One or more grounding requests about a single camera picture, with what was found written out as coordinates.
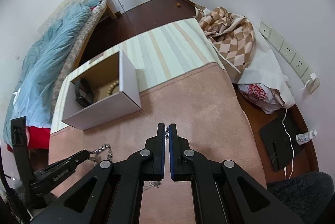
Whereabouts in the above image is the checkered beige blanket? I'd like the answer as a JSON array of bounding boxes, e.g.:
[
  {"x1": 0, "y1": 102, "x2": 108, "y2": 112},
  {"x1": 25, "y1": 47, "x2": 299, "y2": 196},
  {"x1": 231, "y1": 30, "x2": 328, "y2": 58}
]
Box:
[{"x1": 195, "y1": 5, "x2": 255, "y2": 74}]

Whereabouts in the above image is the white wall socket strip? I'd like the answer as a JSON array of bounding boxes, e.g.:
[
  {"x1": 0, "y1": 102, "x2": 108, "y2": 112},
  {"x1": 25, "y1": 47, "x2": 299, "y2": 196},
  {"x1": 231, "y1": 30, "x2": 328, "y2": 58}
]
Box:
[{"x1": 259, "y1": 21, "x2": 320, "y2": 94}]

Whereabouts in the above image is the red bed sheet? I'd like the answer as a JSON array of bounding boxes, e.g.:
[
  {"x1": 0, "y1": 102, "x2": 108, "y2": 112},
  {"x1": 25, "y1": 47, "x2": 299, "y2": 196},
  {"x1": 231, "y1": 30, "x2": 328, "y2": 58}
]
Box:
[{"x1": 6, "y1": 126, "x2": 51, "y2": 153}]

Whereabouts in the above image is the black flat device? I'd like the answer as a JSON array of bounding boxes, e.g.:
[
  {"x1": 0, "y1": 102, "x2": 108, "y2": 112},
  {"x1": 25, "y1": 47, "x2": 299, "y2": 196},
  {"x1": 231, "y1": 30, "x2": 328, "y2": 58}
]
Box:
[{"x1": 259, "y1": 115, "x2": 304, "y2": 173}]

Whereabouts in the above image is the white cardboard box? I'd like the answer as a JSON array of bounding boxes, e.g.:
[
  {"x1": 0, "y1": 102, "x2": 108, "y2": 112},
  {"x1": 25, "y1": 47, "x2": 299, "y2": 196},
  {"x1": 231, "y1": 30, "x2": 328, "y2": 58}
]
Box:
[{"x1": 61, "y1": 50, "x2": 142, "y2": 130}]

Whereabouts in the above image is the wooden bead bracelet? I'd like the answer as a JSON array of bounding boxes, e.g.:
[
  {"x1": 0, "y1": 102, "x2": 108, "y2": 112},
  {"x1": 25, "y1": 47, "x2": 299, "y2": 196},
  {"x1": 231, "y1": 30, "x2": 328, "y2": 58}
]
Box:
[{"x1": 106, "y1": 79, "x2": 120, "y2": 97}]

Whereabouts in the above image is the dark fuzzy cushion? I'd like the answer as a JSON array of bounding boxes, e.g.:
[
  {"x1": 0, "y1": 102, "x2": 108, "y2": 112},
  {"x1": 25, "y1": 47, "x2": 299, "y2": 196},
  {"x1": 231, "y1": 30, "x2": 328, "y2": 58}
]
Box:
[{"x1": 267, "y1": 171, "x2": 334, "y2": 223}]

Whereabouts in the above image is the white plastic bottle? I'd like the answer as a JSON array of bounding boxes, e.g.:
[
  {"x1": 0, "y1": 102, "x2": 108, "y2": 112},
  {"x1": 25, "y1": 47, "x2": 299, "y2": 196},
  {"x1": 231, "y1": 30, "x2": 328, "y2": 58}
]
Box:
[{"x1": 296, "y1": 130, "x2": 317, "y2": 145}]

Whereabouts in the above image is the bed with patterned mattress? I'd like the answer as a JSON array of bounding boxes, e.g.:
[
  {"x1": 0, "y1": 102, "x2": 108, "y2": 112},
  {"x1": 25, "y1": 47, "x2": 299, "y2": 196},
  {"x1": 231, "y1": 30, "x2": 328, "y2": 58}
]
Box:
[{"x1": 37, "y1": 0, "x2": 113, "y2": 112}]

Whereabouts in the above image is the red printed plastic bag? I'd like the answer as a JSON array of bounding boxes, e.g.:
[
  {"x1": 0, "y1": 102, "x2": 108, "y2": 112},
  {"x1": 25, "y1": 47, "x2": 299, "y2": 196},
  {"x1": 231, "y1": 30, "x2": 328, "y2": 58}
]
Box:
[{"x1": 238, "y1": 83, "x2": 285, "y2": 115}]

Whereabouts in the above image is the white charger cable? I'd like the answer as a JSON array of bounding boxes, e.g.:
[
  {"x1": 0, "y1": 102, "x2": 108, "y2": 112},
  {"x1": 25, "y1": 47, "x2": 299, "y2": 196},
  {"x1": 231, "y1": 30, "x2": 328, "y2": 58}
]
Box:
[{"x1": 281, "y1": 79, "x2": 311, "y2": 179}]

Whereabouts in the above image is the thin silver pendant necklace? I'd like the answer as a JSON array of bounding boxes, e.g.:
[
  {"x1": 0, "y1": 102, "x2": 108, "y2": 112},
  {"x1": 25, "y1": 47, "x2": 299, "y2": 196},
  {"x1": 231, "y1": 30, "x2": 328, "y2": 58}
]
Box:
[{"x1": 143, "y1": 127, "x2": 168, "y2": 189}]

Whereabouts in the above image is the silver chain bracelet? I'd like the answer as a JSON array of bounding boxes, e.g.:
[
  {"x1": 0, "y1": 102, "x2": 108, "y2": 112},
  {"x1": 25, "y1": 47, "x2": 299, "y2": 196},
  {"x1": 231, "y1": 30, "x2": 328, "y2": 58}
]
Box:
[{"x1": 89, "y1": 143, "x2": 113, "y2": 166}]

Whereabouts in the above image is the blue duvet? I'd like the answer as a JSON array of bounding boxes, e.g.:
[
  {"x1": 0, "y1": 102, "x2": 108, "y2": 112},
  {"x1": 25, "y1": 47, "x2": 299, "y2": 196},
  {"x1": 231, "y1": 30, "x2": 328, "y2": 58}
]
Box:
[{"x1": 3, "y1": 0, "x2": 106, "y2": 145}]

